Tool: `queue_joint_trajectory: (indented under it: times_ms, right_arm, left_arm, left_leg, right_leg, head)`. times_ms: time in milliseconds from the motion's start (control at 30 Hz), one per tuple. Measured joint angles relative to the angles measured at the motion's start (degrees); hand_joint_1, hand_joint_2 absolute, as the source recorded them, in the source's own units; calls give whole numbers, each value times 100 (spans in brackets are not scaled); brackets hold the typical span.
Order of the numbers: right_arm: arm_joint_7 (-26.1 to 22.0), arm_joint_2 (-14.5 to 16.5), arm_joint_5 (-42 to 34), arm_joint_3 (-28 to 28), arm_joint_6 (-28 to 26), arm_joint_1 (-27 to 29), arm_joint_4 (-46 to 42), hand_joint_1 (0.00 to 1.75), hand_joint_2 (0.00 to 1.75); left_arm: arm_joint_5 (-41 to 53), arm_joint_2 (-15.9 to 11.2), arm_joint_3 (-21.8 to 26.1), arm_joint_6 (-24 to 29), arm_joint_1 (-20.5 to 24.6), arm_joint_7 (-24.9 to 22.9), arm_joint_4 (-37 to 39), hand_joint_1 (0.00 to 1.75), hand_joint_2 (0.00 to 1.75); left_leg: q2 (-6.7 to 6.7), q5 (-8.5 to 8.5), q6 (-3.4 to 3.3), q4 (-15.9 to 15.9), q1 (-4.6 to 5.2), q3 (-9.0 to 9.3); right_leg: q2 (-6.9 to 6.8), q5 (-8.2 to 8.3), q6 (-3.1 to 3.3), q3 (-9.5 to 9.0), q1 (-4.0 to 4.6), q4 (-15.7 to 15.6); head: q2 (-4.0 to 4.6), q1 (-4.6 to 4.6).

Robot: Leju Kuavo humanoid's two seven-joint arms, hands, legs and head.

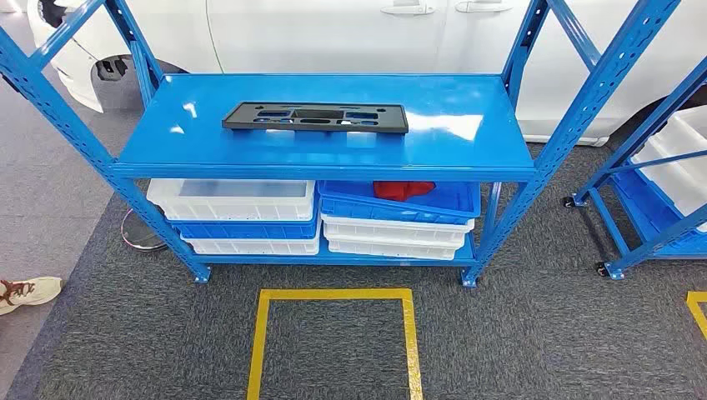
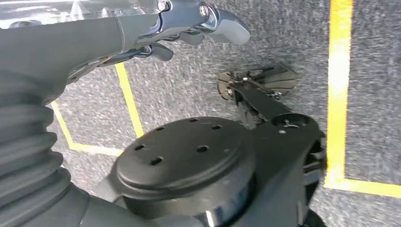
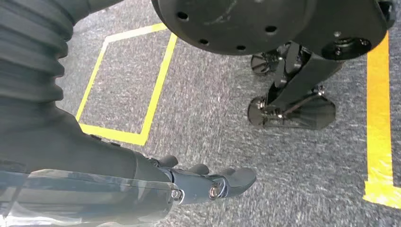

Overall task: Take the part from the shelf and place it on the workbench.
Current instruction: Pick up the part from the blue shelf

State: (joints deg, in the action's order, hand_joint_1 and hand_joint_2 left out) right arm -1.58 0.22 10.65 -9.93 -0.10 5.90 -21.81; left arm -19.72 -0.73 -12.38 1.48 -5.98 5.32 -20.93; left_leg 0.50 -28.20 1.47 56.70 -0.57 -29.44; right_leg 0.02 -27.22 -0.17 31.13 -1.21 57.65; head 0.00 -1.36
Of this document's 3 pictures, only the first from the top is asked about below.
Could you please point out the white plastic crate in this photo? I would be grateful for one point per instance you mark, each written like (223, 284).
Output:
(386, 249)
(386, 231)
(682, 165)
(248, 247)
(232, 210)

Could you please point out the black plastic plate frame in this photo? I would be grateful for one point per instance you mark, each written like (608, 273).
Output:
(237, 119)

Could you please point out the round metal floor base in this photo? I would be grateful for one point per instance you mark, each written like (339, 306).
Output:
(138, 234)

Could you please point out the blue metal shelf rack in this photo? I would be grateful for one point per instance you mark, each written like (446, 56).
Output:
(331, 154)

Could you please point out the red cloth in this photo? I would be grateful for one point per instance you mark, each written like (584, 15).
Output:
(403, 190)

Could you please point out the blue metal rack with castors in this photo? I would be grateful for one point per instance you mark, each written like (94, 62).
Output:
(652, 123)

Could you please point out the person's foot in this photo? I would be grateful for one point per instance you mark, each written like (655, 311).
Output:
(33, 291)

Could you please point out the white car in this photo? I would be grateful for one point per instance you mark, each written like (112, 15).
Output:
(331, 33)

